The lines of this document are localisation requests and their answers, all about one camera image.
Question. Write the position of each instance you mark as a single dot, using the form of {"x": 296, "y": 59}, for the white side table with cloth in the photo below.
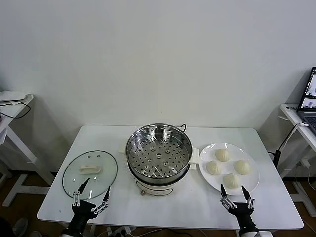
{"x": 14, "y": 145}

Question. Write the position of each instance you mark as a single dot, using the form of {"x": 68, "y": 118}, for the round glass pot lid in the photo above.
{"x": 103, "y": 172}

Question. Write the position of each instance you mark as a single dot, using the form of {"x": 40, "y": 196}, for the white folded cloth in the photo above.
{"x": 12, "y": 95}

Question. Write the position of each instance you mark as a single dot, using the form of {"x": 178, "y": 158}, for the grey open laptop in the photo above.
{"x": 308, "y": 86}

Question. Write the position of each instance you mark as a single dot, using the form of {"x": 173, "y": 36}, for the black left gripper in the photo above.
{"x": 81, "y": 212}

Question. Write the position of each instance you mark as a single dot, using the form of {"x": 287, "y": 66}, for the white round plate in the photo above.
{"x": 247, "y": 153}

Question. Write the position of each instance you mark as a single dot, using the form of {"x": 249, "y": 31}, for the white wall plug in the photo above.
{"x": 304, "y": 163}

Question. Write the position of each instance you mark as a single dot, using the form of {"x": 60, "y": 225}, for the white floor power strip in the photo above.
{"x": 121, "y": 230}

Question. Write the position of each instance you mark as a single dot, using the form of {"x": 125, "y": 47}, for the white steamed baozi bun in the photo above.
{"x": 232, "y": 180}
{"x": 242, "y": 166}
{"x": 214, "y": 168}
{"x": 222, "y": 154}

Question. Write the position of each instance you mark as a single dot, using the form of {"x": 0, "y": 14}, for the grey shoe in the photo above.
{"x": 21, "y": 225}

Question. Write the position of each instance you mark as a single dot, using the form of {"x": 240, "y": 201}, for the white side table with laptop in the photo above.
{"x": 290, "y": 111}

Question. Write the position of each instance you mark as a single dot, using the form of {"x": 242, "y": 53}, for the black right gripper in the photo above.
{"x": 243, "y": 214}

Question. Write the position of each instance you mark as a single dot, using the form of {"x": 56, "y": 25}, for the stainless steel steamer basket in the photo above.
{"x": 148, "y": 153}

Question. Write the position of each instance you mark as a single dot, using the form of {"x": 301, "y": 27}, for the black power adapter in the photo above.
{"x": 277, "y": 155}

